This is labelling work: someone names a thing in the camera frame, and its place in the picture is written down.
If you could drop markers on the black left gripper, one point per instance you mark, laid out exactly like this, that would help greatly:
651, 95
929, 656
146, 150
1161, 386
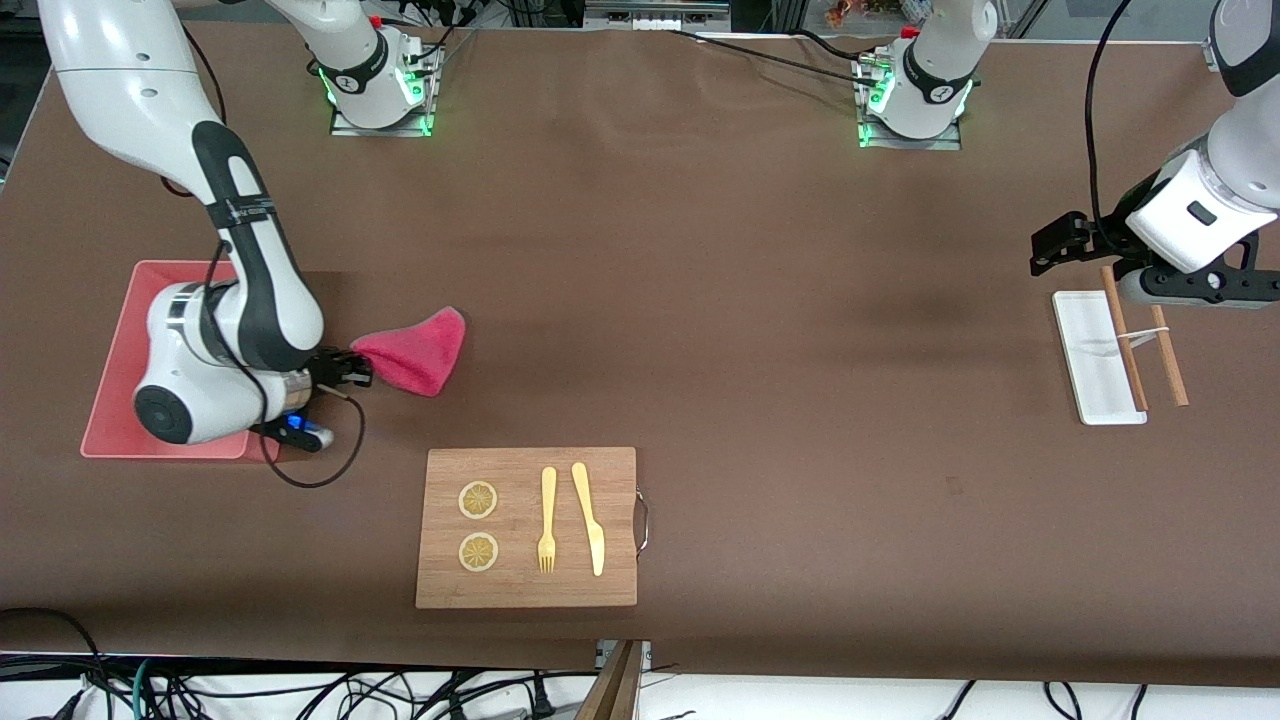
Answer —
1103, 240

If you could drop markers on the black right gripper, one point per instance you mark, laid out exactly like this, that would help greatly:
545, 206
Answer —
326, 370

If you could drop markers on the red microfibre cloth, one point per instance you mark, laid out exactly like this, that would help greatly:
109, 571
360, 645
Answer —
415, 350

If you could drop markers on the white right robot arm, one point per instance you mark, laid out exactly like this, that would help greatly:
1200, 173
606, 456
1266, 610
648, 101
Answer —
110, 80

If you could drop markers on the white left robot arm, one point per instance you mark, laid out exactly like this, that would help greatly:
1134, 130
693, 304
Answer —
940, 60

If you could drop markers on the white band around chopsticks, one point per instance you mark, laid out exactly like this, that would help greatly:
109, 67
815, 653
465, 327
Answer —
1142, 334

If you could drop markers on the white rectangular tray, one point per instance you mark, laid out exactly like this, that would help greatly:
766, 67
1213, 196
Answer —
1085, 370

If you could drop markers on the lemon slice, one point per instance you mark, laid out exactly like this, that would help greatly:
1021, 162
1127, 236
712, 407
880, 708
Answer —
478, 552
478, 500

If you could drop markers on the yellow plastic fork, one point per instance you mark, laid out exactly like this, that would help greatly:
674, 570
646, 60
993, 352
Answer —
548, 500

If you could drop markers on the pink plastic bin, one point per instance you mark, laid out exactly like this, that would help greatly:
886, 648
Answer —
115, 340

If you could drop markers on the wooden cutting board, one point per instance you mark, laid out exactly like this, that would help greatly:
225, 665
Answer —
525, 590

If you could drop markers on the yellow plastic knife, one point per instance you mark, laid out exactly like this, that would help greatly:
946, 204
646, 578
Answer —
590, 520

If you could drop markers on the brown table cover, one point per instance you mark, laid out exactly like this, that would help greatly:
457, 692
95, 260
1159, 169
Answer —
800, 450

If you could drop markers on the black power plug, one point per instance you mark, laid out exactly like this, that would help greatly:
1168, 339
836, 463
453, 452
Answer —
540, 698

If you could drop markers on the brown wooden beam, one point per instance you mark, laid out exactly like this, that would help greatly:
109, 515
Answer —
612, 690

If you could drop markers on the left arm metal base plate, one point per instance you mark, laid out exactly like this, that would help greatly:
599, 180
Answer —
940, 143

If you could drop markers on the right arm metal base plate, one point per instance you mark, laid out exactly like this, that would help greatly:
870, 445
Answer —
380, 131

